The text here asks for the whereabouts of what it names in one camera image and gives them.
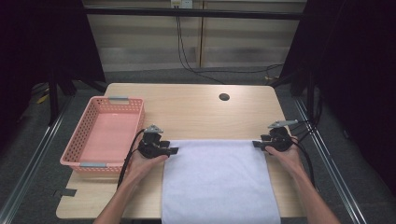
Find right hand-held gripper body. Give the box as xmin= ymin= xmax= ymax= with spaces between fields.
xmin=263 ymin=119 xmax=300 ymax=154

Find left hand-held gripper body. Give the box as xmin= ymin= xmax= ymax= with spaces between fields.
xmin=137 ymin=124 xmax=172 ymax=160

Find pink plastic basket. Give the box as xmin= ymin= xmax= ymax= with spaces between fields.
xmin=59 ymin=95 xmax=146 ymax=174

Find light blue patterned towel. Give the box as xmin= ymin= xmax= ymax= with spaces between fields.
xmin=161 ymin=138 xmax=282 ymax=224

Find person's right hand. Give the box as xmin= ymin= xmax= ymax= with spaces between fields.
xmin=264 ymin=143 xmax=306 ymax=179

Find person's left hand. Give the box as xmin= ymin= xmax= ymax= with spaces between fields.
xmin=126 ymin=150 xmax=170 ymax=189

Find black metal stand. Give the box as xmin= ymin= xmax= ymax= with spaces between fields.
xmin=47 ymin=69 xmax=61 ymax=127
xmin=305 ymin=69 xmax=316 ymax=120

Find black tape strip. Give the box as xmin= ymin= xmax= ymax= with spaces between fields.
xmin=53 ymin=188 xmax=78 ymax=198

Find dark curtain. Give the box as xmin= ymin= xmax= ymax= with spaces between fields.
xmin=279 ymin=0 xmax=396 ymax=197
xmin=0 ymin=0 xmax=106 ymax=150

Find yellow floor object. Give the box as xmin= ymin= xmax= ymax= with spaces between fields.
xmin=35 ymin=92 xmax=50 ymax=105

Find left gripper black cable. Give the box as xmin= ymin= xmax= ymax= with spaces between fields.
xmin=116 ymin=128 xmax=148 ymax=190

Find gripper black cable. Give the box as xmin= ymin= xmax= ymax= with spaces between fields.
xmin=116 ymin=128 xmax=148 ymax=190
xmin=289 ymin=119 xmax=318 ymax=190

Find black floor cables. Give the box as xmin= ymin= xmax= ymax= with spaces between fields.
xmin=289 ymin=105 xmax=323 ymax=144

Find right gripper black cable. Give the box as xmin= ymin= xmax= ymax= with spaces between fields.
xmin=289 ymin=119 xmax=318 ymax=190

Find metal floor rail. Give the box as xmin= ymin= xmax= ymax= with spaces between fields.
xmin=0 ymin=94 xmax=77 ymax=224
xmin=292 ymin=96 xmax=372 ymax=224

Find black wall cable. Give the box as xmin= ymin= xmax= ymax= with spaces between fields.
xmin=176 ymin=14 xmax=285 ymax=86

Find black horizontal frame bar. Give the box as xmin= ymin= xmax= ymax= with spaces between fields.
xmin=83 ymin=7 xmax=308 ymax=21

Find white wall power outlet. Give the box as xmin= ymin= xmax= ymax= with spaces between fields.
xmin=170 ymin=0 xmax=194 ymax=9

